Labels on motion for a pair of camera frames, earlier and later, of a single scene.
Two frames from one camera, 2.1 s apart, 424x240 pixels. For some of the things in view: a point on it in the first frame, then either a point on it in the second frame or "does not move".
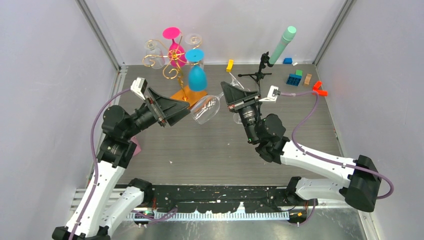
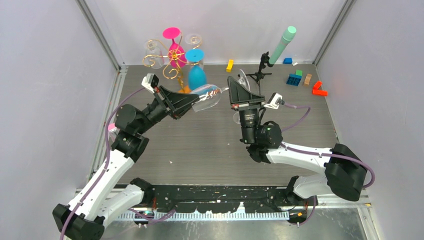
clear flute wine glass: x=237 y=118 does not move
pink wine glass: x=177 y=55 does not move
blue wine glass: x=197 y=75 does not move
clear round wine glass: x=205 y=108 → x=209 y=95
